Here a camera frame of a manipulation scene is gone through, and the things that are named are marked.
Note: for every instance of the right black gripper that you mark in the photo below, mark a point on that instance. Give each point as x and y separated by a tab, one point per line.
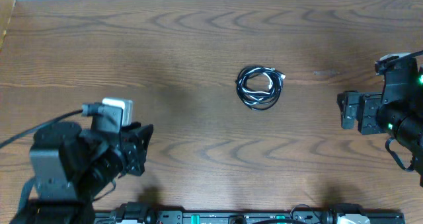
368	102

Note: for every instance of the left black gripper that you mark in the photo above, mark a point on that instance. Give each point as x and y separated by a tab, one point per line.
137	144

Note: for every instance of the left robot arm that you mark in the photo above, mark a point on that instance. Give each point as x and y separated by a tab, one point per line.
73	165

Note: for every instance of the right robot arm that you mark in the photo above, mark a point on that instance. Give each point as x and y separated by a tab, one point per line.
396	110

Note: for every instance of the clear tape strip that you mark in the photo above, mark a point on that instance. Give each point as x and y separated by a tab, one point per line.
328	72

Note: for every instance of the cardboard panel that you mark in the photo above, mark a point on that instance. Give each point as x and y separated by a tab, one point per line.
6	10

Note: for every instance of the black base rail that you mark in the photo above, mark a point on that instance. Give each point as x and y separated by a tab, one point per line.
335	214

